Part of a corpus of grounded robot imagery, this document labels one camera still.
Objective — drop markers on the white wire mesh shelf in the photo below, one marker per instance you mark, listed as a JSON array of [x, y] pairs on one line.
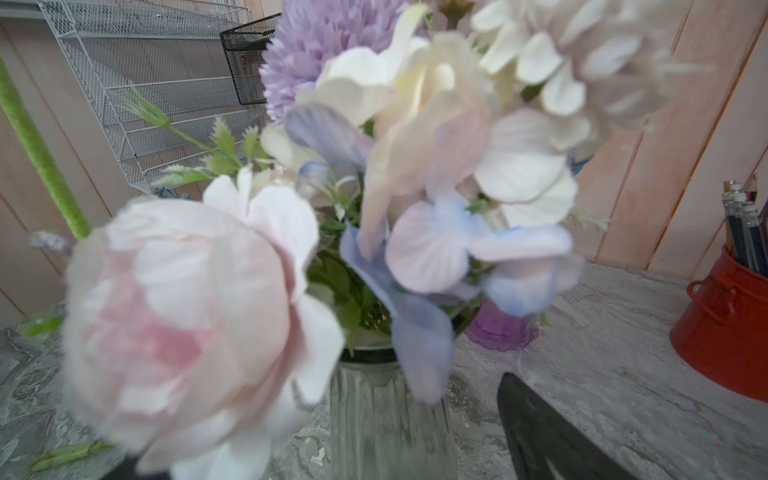
[[155, 75]]

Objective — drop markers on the coloured pencils bundle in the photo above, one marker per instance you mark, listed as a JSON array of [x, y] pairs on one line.
[[746, 241]]

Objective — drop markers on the black mesh wall basket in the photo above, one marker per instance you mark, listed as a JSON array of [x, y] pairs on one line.
[[244, 47]]

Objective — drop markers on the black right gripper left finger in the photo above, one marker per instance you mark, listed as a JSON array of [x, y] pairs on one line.
[[127, 470]]

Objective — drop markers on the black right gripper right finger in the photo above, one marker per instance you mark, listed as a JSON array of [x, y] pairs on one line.
[[543, 444]]

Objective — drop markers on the clear ribbed glass vase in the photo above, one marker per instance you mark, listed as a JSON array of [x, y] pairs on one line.
[[378, 430]]

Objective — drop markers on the white small-flower green bunch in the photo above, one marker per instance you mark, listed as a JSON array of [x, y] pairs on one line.
[[41, 158]]

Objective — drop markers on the red pencil bucket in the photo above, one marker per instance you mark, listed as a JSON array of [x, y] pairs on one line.
[[723, 332]]

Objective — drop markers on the pastel mixed flower bouquet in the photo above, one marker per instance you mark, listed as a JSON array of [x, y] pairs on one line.
[[406, 177]]

